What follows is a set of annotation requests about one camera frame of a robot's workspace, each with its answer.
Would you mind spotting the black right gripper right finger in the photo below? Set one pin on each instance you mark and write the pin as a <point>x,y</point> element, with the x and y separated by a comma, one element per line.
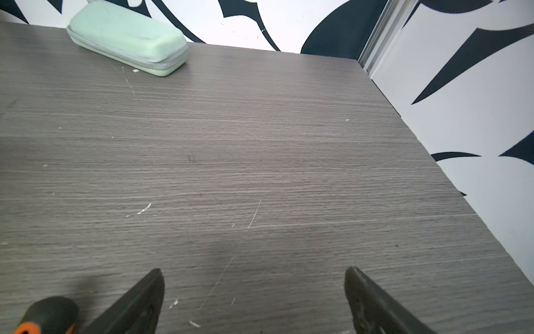
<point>374,310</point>

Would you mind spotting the mint green zip case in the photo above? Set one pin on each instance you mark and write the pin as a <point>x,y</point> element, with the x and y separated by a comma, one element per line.
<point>129,37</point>

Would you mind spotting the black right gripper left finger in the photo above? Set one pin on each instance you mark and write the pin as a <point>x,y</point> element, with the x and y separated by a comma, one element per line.
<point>137,311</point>

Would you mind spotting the orange black screwdriver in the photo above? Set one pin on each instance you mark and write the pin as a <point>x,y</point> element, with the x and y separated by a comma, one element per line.
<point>55,314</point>

